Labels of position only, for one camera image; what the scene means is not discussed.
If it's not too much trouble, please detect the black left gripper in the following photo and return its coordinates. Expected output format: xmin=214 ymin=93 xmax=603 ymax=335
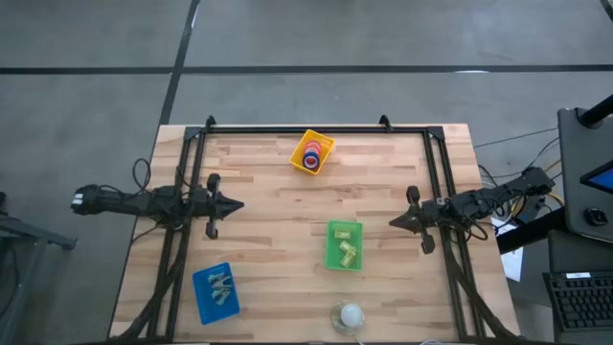
xmin=188 ymin=172 xmax=245 ymax=241

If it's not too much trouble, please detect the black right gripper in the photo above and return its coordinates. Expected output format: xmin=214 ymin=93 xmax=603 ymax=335
xmin=388 ymin=185 xmax=454 ymax=256

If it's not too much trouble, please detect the black cart leg bar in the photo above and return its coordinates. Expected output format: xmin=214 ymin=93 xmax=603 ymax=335
xmin=496 ymin=206 xmax=567 ymax=255

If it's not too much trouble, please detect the blue plastic basket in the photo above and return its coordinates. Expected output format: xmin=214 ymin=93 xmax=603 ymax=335
xmin=191 ymin=262 xmax=241 ymax=327

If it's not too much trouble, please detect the black keyboard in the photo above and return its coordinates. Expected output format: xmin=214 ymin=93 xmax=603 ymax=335
xmin=542 ymin=270 xmax=613 ymax=333

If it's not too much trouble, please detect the tablet with blue screen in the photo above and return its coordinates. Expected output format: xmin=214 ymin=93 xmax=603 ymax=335
xmin=578 ymin=160 xmax=613 ymax=195

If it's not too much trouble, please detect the grey cart top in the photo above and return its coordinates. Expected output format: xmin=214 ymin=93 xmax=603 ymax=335
xmin=556 ymin=106 xmax=613 ymax=244

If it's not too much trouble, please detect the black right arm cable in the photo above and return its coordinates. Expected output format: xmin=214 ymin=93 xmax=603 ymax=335
xmin=449 ymin=189 xmax=509 ymax=241

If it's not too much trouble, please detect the white paper sheet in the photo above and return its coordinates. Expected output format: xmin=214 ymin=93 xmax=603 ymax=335
xmin=490 ymin=215 xmax=526 ymax=284

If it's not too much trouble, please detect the grey metal stand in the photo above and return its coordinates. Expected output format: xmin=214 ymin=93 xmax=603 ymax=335
xmin=0 ymin=191 xmax=78 ymax=345

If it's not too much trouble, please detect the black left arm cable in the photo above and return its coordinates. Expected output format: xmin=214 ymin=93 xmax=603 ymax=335
xmin=131 ymin=157 xmax=152 ymax=194

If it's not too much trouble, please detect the black floor cable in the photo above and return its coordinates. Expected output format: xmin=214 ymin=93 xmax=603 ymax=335
xmin=473 ymin=126 xmax=560 ymax=150

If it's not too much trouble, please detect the black aluminium table frame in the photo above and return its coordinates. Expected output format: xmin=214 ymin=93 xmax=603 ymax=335
xmin=107 ymin=114 xmax=523 ymax=344

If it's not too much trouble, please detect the green plastic basket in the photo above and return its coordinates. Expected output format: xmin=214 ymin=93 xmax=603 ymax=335
xmin=324 ymin=219 xmax=365 ymax=273

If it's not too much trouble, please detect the yellow plastic basket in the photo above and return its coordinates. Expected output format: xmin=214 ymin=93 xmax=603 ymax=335
xmin=288 ymin=128 xmax=336 ymax=176

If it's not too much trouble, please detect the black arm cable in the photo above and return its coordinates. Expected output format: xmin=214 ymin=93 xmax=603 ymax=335
xmin=131 ymin=157 xmax=152 ymax=194
xmin=449 ymin=189 xmax=509 ymax=241

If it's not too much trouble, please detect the black round pole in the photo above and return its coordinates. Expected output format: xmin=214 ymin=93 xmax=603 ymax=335
xmin=578 ymin=93 xmax=613 ymax=128

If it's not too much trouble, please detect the black computer mouse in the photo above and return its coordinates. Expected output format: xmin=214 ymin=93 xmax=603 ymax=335
xmin=583 ymin=207 xmax=609 ymax=227

